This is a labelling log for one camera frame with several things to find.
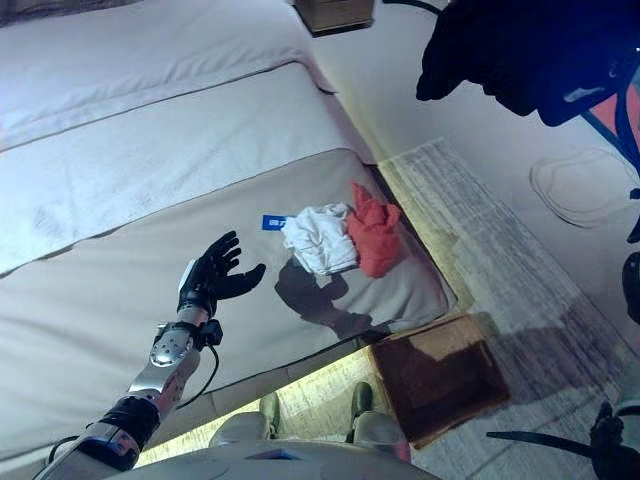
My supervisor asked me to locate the grey robot torso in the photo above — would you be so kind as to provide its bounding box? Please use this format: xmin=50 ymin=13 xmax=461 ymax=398
xmin=128 ymin=438 xmax=442 ymax=480

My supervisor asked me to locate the blue printed tag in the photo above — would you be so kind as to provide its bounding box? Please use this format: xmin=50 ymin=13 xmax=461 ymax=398
xmin=260 ymin=214 xmax=297 ymax=233

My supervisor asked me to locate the red cloth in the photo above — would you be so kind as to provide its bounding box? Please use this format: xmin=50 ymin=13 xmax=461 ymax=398
xmin=345 ymin=180 xmax=403 ymax=280

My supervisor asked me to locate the cream outlined floor mat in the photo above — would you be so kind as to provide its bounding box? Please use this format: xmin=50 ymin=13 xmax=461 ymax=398
xmin=529 ymin=146 xmax=640 ymax=230

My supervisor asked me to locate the beige upholstered bed base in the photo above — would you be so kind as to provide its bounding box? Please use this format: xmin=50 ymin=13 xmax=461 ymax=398
xmin=0 ymin=343 xmax=382 ymax=480

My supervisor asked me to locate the person in dark clothes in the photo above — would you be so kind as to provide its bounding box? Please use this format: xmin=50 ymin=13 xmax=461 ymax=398
xmin=415 ymin=0 xmax=640 ymax=128

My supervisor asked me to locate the white cloth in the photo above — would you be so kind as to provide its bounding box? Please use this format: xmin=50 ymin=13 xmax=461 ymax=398
xmin=281 ymin=201 xmax=361 ymax=277

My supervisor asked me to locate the brown basket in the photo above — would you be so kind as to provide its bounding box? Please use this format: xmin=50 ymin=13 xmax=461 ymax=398
xmin=368 ymin=313 xmax=513 ymax=450

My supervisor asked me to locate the white duvet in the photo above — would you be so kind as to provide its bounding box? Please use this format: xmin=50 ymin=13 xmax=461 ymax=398
xmin=0 ymin=0 xmax=382 ymax=277

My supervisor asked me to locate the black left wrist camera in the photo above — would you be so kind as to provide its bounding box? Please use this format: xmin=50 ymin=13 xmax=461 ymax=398
xmin=199 ymin=319 xmax=224 ymax=347

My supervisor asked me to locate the brown wooden nightstand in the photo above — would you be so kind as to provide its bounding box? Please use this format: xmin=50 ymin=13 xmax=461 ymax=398
xmin=291 ymin=0 xmax=376 ymax=35

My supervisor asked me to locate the black strap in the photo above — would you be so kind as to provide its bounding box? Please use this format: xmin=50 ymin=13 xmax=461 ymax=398
xmin=486 ymin=399 xmax=640 ymax=480

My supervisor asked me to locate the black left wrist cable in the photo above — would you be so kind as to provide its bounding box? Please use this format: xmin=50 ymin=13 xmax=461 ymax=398
xmin=174 ymin=343 xmax=221 ymax=410

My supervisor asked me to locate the grey striped rug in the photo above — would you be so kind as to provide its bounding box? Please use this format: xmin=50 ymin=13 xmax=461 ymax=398
xmin=139 ymin=136 xmax=640 ymax=480

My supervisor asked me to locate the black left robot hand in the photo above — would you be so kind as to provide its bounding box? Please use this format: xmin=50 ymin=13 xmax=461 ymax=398
xmin=177 ymin=230 xmax=267 ymax=319

